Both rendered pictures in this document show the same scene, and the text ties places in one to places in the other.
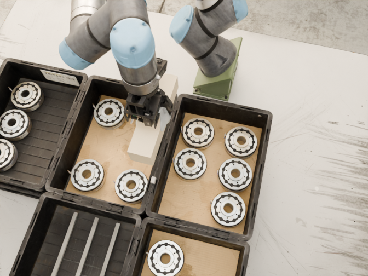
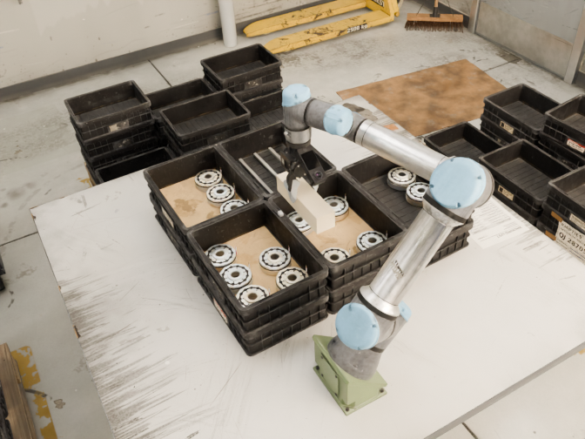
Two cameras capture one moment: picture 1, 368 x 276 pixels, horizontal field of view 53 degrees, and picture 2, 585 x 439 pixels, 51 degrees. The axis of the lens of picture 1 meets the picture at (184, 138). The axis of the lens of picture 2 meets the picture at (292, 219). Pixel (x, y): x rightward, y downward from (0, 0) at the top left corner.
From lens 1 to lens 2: 172 cm
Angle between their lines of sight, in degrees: 66
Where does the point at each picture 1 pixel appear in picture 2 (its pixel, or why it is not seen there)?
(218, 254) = not seen: hidden behind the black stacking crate
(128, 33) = (296, 88)
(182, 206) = (254, 242)
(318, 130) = (201, 415)
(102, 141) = (354, 232)
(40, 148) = (387, 200)
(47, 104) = not seen: hidden behind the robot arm
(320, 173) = (171, 376)
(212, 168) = (258, 274)
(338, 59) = not seen: outside the picture
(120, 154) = (332, 234)
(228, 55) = (335, 346)
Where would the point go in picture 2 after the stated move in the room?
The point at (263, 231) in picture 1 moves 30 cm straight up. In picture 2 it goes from (188, 302) to (172, 237)
